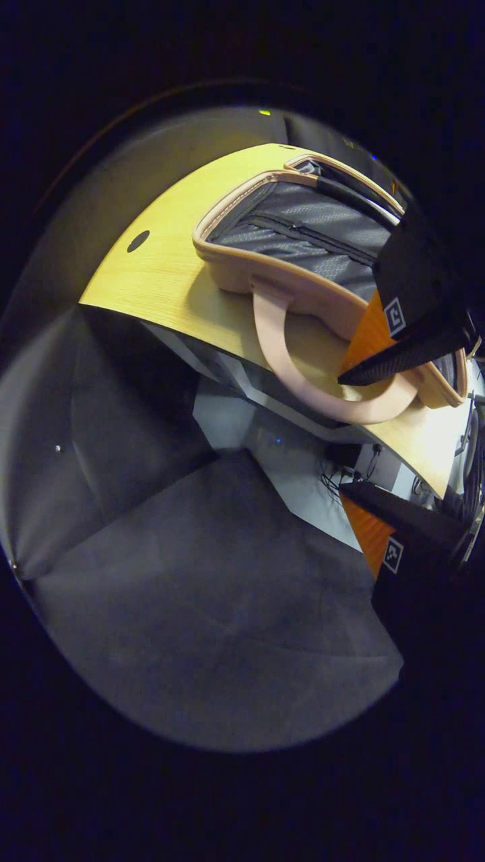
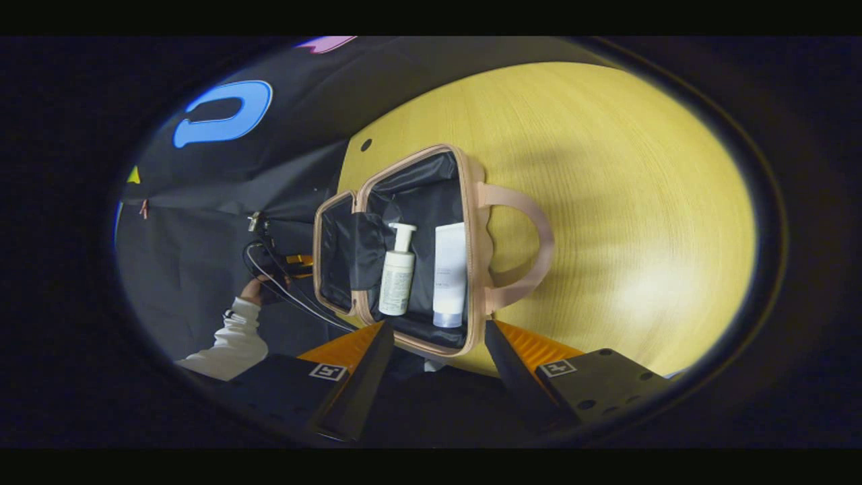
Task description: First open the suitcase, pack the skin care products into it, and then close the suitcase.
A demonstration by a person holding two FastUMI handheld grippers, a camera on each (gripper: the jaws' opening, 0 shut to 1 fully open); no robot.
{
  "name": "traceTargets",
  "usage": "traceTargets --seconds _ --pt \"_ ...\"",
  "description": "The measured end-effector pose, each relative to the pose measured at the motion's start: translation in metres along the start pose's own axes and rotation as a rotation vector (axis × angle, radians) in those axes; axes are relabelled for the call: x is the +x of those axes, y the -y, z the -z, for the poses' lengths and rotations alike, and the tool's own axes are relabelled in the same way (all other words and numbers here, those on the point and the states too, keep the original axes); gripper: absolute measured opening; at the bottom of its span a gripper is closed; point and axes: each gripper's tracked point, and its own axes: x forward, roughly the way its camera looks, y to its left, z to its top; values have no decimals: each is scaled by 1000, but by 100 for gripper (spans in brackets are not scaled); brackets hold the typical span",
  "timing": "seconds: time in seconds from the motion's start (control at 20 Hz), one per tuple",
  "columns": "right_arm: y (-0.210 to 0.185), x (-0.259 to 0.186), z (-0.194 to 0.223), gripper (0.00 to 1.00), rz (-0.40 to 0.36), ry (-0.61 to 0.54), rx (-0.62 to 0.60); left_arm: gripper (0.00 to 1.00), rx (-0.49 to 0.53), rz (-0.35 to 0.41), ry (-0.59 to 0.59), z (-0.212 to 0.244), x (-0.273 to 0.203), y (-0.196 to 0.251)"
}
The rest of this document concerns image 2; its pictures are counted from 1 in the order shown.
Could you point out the copper cloth clip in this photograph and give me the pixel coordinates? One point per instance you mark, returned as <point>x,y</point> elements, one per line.
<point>143,209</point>

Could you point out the white cloth clip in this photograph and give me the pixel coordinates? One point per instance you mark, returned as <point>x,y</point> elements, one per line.
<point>254,221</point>

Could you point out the white pump bottle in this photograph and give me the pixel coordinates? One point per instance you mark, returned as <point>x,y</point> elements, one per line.
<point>397,276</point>

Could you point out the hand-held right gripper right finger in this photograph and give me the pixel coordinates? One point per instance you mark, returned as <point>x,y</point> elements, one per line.
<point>518,380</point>

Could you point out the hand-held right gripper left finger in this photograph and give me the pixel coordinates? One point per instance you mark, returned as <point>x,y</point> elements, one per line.
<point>360,377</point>

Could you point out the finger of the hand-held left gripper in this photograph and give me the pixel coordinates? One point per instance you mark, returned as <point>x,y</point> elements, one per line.
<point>301,265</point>

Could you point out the white squeeze tube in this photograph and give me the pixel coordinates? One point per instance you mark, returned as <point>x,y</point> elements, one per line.
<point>450,269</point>

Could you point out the black backdrop cloth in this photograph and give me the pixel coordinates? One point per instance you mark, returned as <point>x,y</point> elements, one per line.
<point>202,188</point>

